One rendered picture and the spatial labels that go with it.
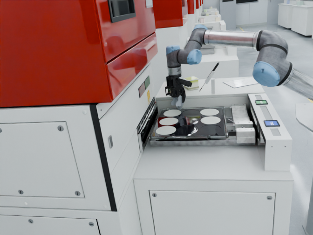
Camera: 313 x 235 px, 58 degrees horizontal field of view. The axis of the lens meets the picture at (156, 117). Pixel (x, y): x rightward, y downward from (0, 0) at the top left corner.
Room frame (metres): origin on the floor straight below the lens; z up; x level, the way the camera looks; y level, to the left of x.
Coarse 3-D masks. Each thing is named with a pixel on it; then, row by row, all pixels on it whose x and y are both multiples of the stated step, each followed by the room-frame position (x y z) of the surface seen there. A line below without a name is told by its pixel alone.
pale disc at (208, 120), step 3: (204, 117) 1.35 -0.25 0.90; (207, 117) 1.35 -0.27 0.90; (210, 117) 1.34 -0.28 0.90; (213, 117) 1.34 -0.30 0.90; (216, 117) 1.33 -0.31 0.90; (201, 120) 1.32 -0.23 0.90; (204, 120) 1.31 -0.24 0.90; (207, 120) 1.31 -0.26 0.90; (210, 120) 1.31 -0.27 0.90; (213, 120) 1.30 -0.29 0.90; (216, 120) 1.30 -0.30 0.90; (219, 120) 1.29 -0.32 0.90; (204, 123) 1.28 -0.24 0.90; (207, 123) 1.28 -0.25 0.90; (210, 123) 1.27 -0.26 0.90; (213, 123) 1.27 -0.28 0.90
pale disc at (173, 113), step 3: (165, 111) 1.50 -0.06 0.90; (168, 111) 1.50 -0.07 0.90; (171, 111) 1.49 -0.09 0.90; (174, 111) 1.48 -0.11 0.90; (177, 111) 1.48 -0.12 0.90; (180, 111) 1.47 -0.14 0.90; (165, 114) 1.46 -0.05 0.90; (168, 114) 1.45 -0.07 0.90; (171, 114) 1.45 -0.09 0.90; (174, 114) 1.44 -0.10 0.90; (177, 114) 1.44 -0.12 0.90
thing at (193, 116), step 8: (184, 112) 1.46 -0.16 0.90; (192, 112) 1.44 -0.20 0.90; (184, 120) 1.35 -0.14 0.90; (192, 120) 1.33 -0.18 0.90; (200, 120) 1.32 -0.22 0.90; (176, 128) 1.26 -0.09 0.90; (184, 128) 1.25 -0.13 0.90; (192, 128) 1.24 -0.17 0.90; (200, 128) 1.23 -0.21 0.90; (208, 128) 1.22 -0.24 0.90; (216, 128) 1.21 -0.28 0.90; (224, 128) 1.20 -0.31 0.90
